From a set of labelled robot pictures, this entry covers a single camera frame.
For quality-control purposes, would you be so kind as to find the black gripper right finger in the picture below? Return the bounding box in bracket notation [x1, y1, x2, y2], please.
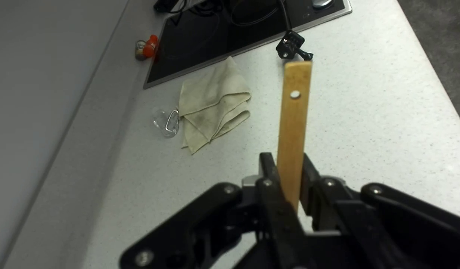
[298, 153, 460, 269]

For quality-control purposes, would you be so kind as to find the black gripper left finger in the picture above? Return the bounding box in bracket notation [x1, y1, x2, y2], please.
[118, 152, 310, 269]

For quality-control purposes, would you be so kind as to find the wooden spatula yellow head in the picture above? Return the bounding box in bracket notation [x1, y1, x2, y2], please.
[275, 60, 315, 214]

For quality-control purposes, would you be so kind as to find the beige cloth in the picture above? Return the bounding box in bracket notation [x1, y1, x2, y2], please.
[177, 56, 252, 156]

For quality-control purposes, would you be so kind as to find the clear plastic wrapper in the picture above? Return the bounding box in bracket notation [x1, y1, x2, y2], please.
[151, 107, 182, 141]

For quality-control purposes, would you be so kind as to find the black cooktop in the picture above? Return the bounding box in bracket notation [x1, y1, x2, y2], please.
[143, 0, 354, 90]

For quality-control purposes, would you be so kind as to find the red knob object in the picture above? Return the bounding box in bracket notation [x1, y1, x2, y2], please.
[134, 34, 161, 63]

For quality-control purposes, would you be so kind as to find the silver cooktop knob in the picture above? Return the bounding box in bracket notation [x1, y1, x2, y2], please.
[310, 0, 336, 11]

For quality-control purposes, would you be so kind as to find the black clamp cable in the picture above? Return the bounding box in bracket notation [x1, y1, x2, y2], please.
[276, 0, 295, 39]

